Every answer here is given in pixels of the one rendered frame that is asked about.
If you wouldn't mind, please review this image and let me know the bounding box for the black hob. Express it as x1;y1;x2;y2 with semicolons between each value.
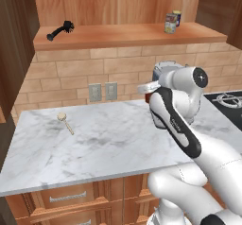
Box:
202;89;242;132

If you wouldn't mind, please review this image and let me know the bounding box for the wooden base cabinet door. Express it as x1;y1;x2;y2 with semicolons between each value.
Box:
123;173;159;225

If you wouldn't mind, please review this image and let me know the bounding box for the blue yellow can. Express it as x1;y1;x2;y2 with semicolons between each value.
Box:
172;9;182;27

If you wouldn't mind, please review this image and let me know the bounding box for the silver drawer handle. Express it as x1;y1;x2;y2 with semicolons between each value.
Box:
48;191;88;204
75;218;93;225

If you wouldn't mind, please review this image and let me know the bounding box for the wooden honey dipper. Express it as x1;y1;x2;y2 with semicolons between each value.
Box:
56;112;76;136

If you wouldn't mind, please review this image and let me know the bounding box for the open wooden wall cabinet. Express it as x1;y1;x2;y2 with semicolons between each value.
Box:
31;0;229;52

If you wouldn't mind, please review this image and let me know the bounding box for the black dish brush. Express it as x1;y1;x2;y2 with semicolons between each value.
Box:
46;20;76;43

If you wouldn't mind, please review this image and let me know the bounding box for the wooden drawer front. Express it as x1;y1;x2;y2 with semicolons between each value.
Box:
37;182;96;211
46;207;112;225

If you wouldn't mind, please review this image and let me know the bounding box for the white label can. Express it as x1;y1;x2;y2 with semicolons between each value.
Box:
164;12;178;35

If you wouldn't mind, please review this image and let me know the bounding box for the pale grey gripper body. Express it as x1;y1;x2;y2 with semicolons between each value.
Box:
137;80;163;95

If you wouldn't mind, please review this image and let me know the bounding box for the grey wall outlet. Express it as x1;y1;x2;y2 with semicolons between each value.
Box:
104;81;119;102
88;82;103;103

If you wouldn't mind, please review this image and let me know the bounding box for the dark wooden cabinet door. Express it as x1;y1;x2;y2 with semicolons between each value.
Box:
0;0;41;125
195;0;242;51

